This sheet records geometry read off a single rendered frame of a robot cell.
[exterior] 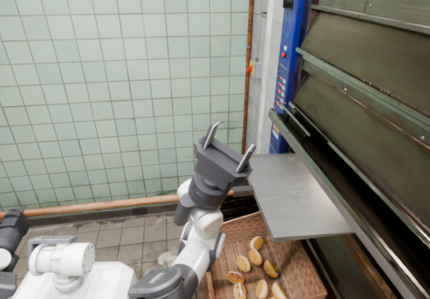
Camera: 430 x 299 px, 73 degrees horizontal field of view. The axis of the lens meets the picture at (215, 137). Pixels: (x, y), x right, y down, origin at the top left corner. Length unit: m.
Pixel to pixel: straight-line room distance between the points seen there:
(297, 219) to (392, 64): 0.64
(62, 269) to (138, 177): 2.03
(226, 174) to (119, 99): 1.85
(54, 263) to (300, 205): 0.91
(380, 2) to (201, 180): 0.75
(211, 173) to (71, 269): 0.34
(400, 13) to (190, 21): 1.49
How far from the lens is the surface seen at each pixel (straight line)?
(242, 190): 1.26
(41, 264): 0.74
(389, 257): 0.84
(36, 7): 2.32
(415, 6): 0.95
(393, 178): 0.97
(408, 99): 0.89
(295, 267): 1.64
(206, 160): 0.57
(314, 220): 1.23
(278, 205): 1.26
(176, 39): 2.20
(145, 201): 1.25
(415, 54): 0.93
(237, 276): 1.68
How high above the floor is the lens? 2.01
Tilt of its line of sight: 29 degrees down
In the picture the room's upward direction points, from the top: straight up
